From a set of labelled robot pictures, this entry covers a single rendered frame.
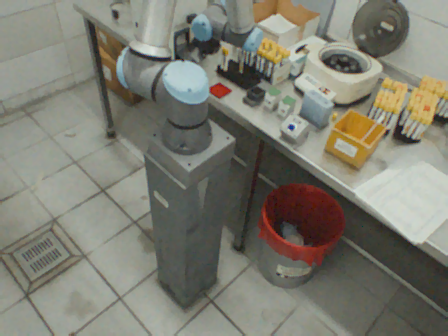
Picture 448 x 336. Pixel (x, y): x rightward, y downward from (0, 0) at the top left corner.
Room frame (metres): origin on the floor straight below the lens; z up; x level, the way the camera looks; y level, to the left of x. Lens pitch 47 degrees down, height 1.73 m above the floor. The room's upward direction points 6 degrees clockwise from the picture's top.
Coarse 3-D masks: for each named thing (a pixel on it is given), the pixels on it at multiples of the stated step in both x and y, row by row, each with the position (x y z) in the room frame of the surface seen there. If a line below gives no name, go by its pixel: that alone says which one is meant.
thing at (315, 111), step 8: (304, 96) 1.09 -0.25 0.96; (312, 96) 1.08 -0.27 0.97; (304, 104) 1.08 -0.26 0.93; (312, 104) 1.06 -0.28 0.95; (320, 104) 1.04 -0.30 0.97; (328, 104) 1.04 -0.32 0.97; (304, 112) 1.08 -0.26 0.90; (312, 112) 1.05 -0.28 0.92; (320, 112) 1.03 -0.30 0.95; (328, 112) 1.03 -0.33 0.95; (304, 120) 1.06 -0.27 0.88; (312, 120) 1.05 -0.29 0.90; (320, 120) 1.02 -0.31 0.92; (312, 128) 1.02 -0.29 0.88; (320, 128) 1.02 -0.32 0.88
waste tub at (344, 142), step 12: (348, 120) 1.02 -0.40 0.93; (360, 120) 1.00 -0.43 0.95; (372, 120) 0.98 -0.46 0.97; (336, 132) 0.91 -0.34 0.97; (348, 132) 1.01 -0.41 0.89; (360, 132) 0.99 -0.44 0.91; (372, 132) 0.97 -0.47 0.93; (384, 132) 0.95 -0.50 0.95; (336, 144) 0.90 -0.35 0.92; (348, 144) 0.88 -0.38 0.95; (360, 144) 0.86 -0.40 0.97; (372, 144) 0.86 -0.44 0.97; (336, 156) 0.89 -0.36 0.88; (348, 156) 0.87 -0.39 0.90; (360, 156) 0.85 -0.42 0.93
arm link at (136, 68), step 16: (144, 0) 0.92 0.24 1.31; (160, 0) 0.91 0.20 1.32; (176, 0) 0.95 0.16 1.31; (144, 16) 0.91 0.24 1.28; (160, 16) 0.90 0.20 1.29; (144, 32) 0.89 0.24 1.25; (160, 32) 0.90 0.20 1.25; (128, 48) 0.92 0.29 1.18; (144, 48) 0.87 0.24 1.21; (160, 48) 0.89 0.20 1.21; (128, 64) 0.87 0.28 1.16; (144, 64) 0.85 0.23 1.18; (160, 64) 0.86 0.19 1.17; (128, 80) 0.85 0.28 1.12; (144, 80) 0.83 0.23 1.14; (144, 96) 0.83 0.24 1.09
